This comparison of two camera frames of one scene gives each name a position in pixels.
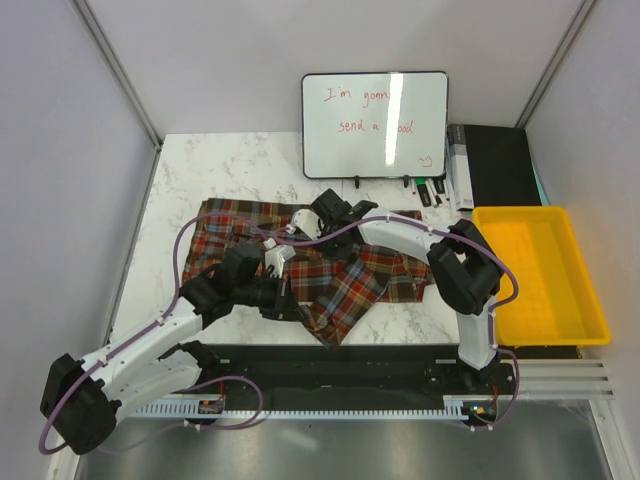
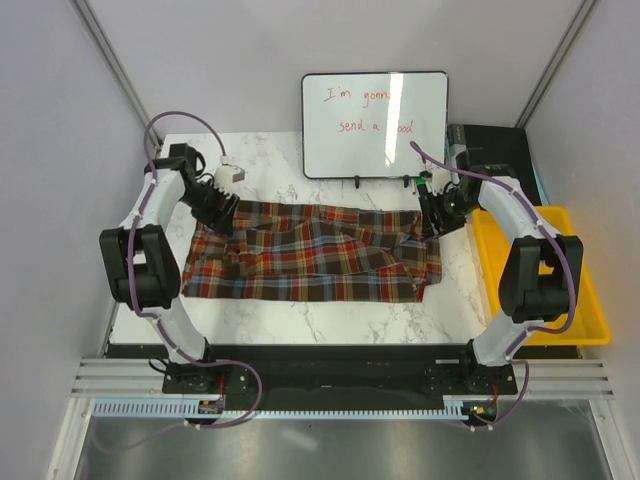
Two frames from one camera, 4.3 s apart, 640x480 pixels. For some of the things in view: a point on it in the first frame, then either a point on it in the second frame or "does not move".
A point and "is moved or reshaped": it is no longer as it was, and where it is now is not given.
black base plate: (348, 370) does not move
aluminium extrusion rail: (562, 379) does not move
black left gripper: (284, 305) to (223, 221)
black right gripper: (342, 254) to (443, 225)
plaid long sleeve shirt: (327, 288) is moved or reshaped
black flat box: (491, 166) does not move
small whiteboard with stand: (374, 125) does not move
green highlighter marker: (424, 194) does not move
